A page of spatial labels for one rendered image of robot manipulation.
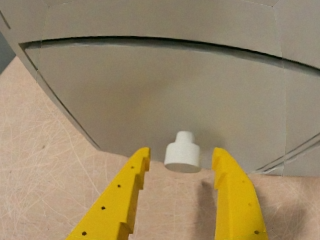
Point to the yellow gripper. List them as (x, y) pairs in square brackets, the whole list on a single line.
[(112, 216)]

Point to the grey chest of drawers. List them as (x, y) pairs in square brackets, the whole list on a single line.
[(164, 26)]

